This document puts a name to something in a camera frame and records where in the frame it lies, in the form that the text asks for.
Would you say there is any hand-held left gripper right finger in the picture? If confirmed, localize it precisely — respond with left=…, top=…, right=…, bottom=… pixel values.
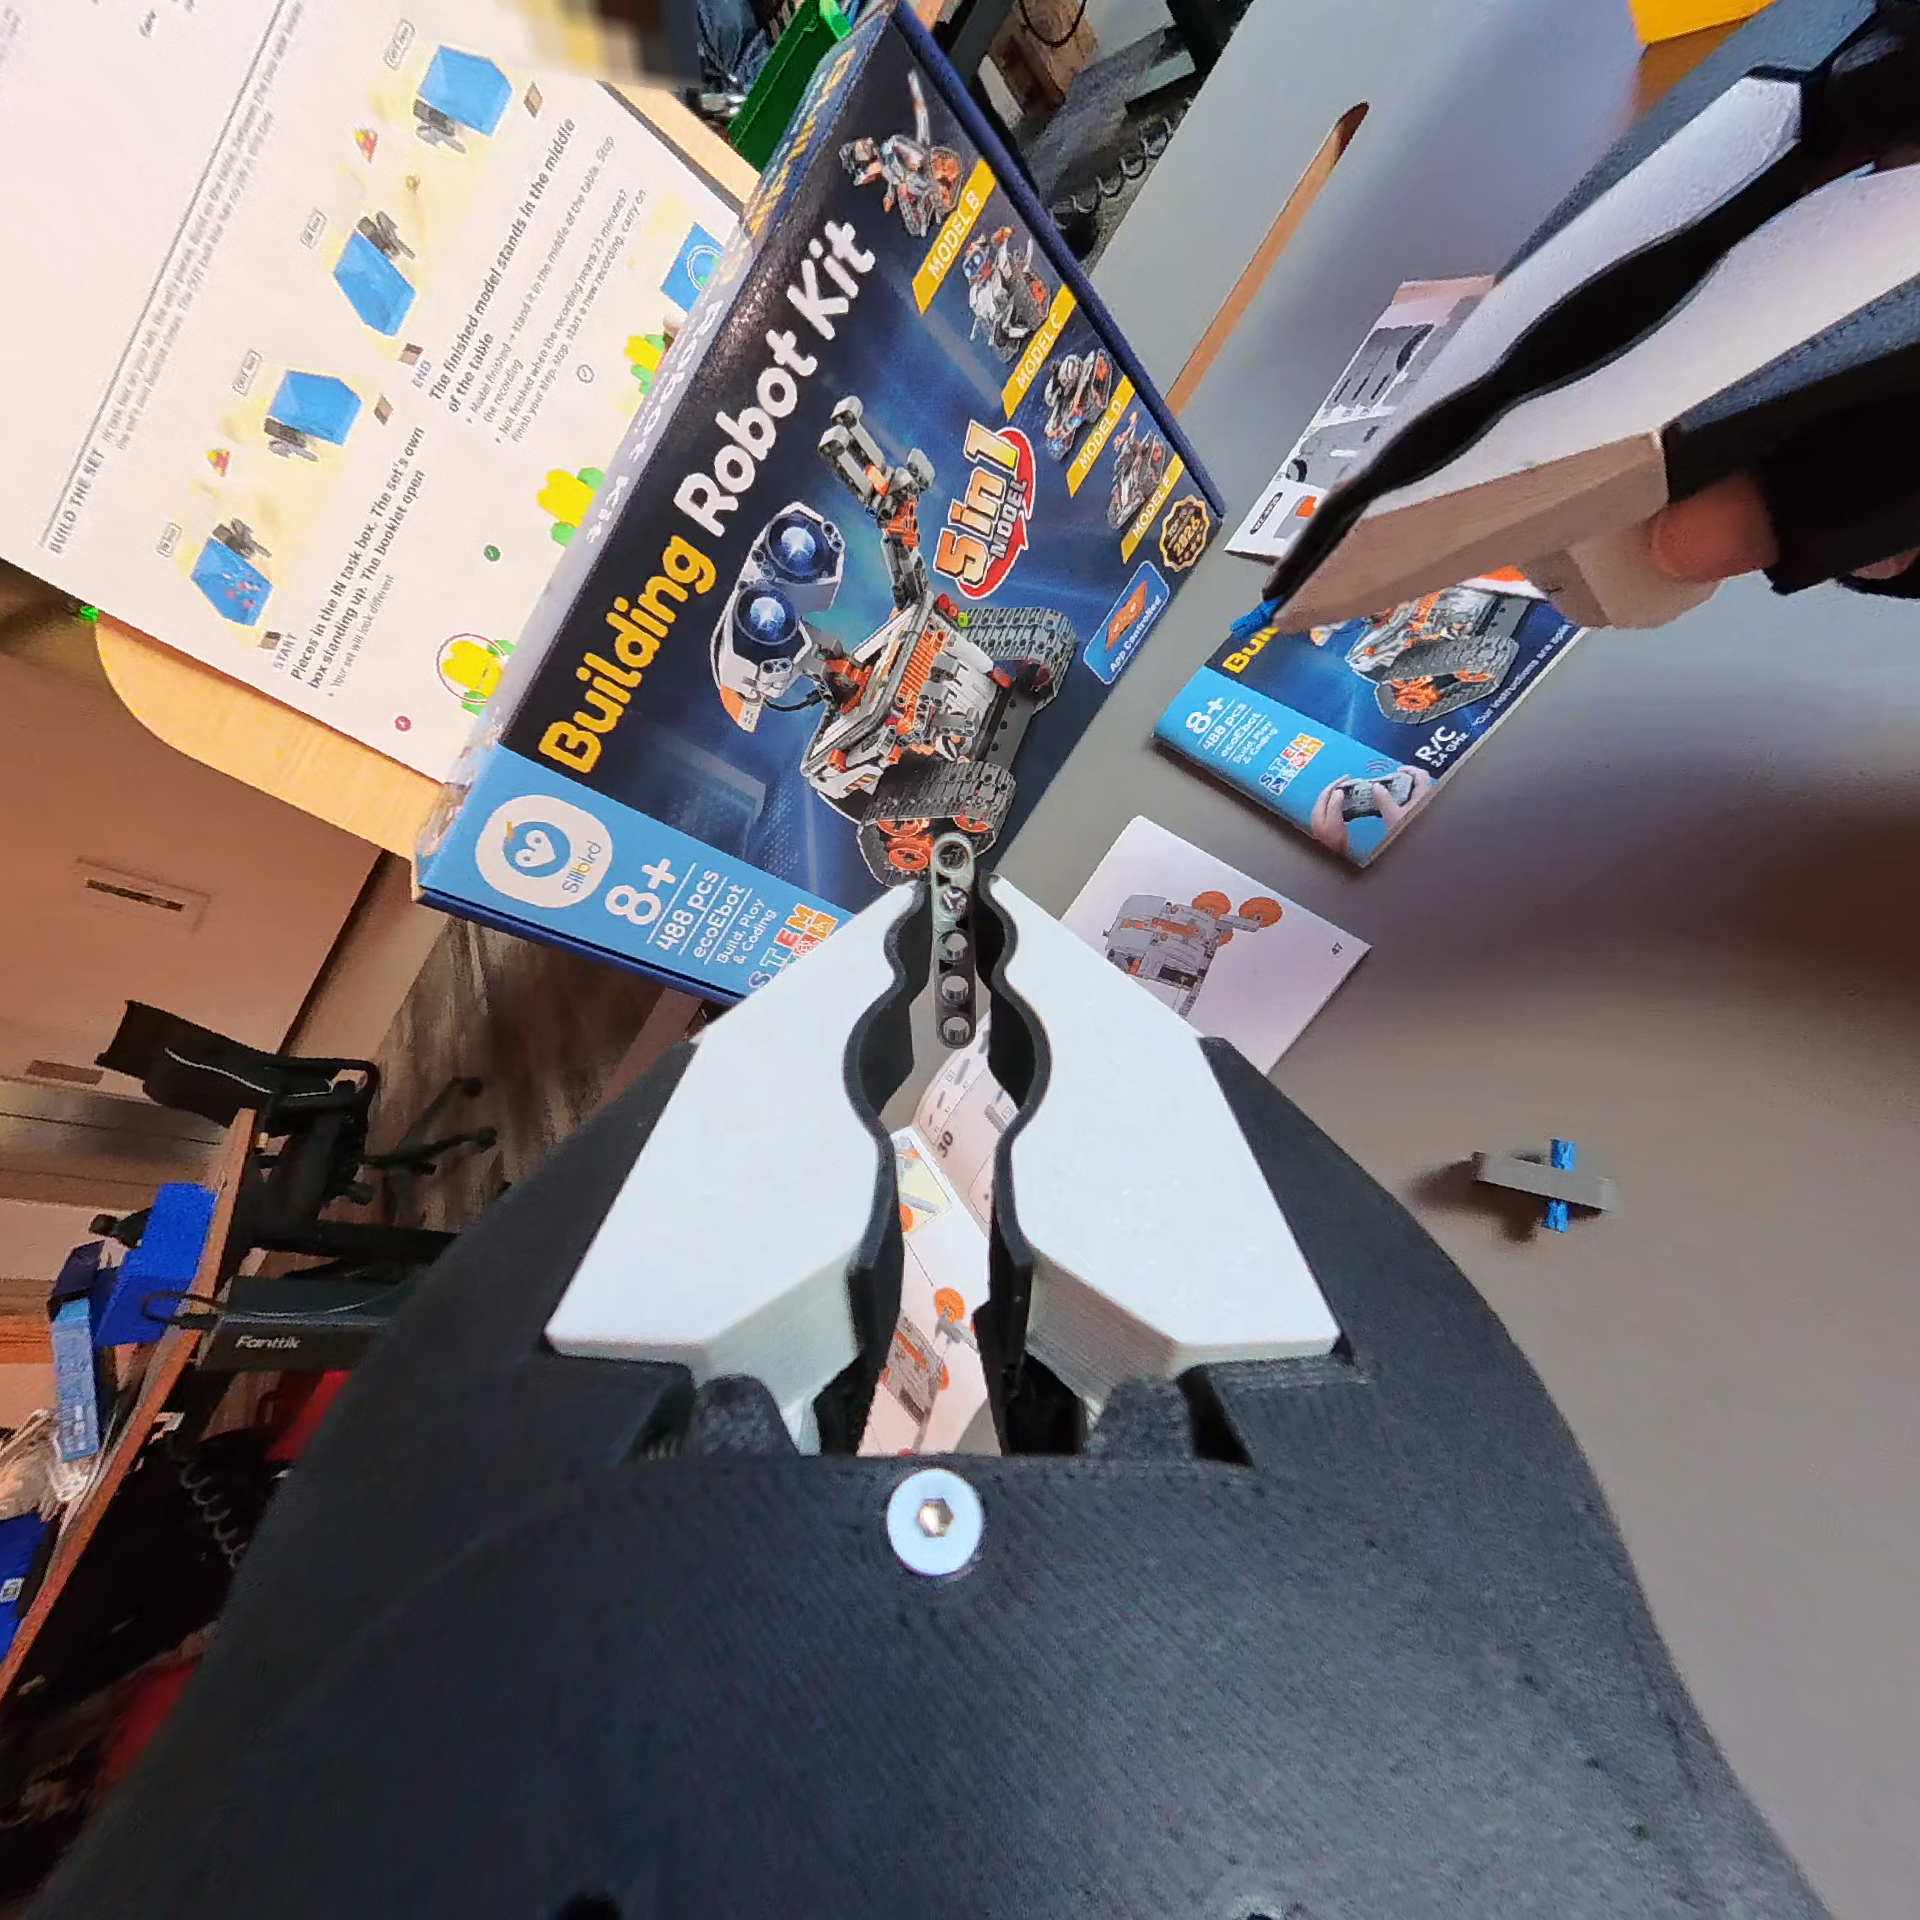
left=977, top=877, right=1344, bottom=1453

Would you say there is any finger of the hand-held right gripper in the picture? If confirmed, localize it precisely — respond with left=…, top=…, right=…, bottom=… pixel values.
left=1303, top=75, right=1866, bottom=530
left=1264, top=157, right=1920, bottom=633

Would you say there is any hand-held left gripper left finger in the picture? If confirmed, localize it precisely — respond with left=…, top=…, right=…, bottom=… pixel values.
left=544, top=882, right=936, bottom=1453

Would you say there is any grey holed building beam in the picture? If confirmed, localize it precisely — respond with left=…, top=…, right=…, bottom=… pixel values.
left=1471, top=1148, right=1619, bottom=1217
left=929, top=836, right=994, bottom=1050

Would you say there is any grey desk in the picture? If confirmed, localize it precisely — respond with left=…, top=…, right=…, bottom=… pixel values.
left=983, top=0, right=1920, bottom=1920

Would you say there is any printed task instruction sheet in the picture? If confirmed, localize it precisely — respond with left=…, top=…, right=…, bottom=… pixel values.
left=0, top=0, right=752, bottom=781

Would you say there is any person's right hand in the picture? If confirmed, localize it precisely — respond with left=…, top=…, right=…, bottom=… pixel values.
left=1651, top=478, right=1791, bottom=585

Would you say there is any open white instruction booklet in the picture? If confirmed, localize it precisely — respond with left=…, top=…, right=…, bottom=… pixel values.
left=863, top=815, right=1372, bottom=1455

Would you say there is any printed sticker sheet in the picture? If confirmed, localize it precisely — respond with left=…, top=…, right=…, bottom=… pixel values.
left=1223, top=276, right=1503, bottom=565

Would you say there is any black office chair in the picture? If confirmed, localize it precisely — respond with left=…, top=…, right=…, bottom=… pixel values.
left=116, top=996, right=501, bottom=1251

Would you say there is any black long case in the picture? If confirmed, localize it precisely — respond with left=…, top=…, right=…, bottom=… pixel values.
left=194, top=1275, right=408, bottom=1373

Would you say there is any blue cover manual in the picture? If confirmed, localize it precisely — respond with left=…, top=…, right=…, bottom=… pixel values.
left=1153, top=575, right=1589, bottom=868

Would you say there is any blue robot kit box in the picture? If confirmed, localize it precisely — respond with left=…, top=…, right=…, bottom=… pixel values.
left=416, top=0, right=1225, bottom=1003

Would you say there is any green plastic crate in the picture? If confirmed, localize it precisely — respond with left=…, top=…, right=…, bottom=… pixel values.
left=728, top=0, right=847, bottom=164

